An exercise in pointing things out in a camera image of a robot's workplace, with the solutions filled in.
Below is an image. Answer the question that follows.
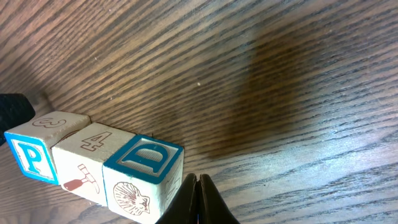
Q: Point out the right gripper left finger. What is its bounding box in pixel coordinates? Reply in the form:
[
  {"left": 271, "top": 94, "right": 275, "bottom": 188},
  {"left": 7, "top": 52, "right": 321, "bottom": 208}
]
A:
[{"left": 156, "top": 173, "right": 198, "bottom": 224}]

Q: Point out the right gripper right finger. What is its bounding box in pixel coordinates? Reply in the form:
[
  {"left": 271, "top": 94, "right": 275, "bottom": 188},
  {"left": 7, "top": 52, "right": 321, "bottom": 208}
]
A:
[{"left": 198, "top": 174, "right": 239, "bottom": 224}]

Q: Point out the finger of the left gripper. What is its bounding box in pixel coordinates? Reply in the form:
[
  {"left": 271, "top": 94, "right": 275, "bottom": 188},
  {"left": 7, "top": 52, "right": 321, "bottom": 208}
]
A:
[{"left": 0, "top": 93, "right": 35, "bottom": 145}]

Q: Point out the blue letter P block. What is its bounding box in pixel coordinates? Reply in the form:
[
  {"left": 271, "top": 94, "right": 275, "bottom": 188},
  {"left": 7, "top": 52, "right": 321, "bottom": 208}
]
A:
[{"left": 4, "top": 111, "right": 91, "bottom": 185}]

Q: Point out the white block teal side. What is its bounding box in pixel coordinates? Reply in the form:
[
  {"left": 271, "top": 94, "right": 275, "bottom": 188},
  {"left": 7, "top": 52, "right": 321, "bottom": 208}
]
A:
[{"left": 103, "top": 135, "right": 184, "bottom": 223}]

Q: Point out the white block hammer picture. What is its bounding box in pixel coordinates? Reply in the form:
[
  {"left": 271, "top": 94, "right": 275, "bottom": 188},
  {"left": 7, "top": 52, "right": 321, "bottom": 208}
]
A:
[{"left": 52, "top": 123, "right": 135, "bottom": 206}]

